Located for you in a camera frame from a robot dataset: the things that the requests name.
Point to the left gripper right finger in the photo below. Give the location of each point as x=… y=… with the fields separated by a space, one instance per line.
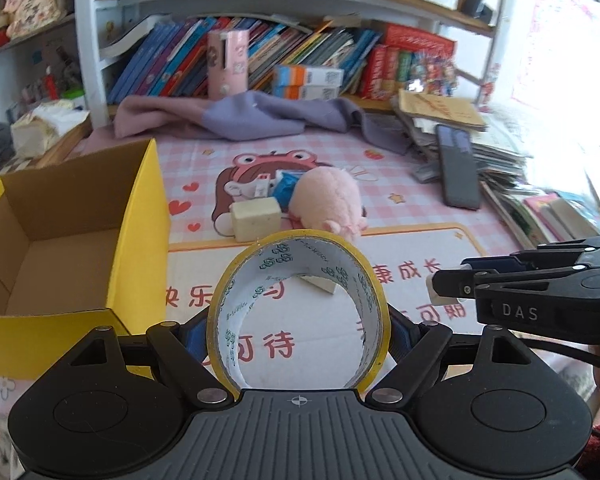
x=418 y=350

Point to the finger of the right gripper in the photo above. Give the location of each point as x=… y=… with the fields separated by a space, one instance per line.
x=527 y=260
x=468 y=280

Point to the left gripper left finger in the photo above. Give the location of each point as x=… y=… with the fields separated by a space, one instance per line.
x=179 y=349

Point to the yellow packing tape roll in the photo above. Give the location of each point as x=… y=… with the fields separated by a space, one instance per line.
x=299 y=310

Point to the beige sponge block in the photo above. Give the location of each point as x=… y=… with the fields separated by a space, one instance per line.
x=255 y=219

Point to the pink plush pig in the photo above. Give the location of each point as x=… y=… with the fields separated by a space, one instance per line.
x=328 y=199

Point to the white eraser block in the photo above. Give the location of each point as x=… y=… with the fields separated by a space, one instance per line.
x=441 y=288

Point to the pink cartoon table mat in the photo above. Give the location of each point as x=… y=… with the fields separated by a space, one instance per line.
x=401 y=258

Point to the yellow cardboard box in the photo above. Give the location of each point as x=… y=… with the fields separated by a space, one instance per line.
x=82 y=244

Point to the red boxed book set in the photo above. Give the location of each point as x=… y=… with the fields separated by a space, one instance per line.
x=410 y=59

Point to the purple pink cloth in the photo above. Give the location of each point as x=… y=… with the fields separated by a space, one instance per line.
x=249 y=116

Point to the orange white small box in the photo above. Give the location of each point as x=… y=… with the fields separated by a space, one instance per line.
x=304 y=82

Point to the tissue pack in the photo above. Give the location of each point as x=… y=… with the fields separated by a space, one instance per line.
x=34 y=133

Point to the row of leaning books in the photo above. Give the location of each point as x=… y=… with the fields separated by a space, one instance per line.
x=166 y=57

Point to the pink cylindrical pencil holder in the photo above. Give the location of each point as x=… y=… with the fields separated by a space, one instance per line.
x=227 y=60

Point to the white bookshelf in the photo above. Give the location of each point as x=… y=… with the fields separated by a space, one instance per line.
x=94 y=20

